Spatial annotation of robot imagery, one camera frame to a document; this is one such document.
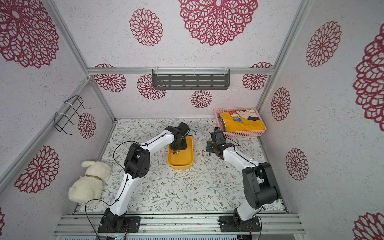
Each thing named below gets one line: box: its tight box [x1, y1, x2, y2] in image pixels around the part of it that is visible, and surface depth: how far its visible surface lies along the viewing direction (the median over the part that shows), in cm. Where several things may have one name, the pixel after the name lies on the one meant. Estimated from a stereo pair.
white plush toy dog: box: [68, 160, 111, 204], surface depth 81 cm
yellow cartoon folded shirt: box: [219, 109, 266, 132], surface depth 111 cm
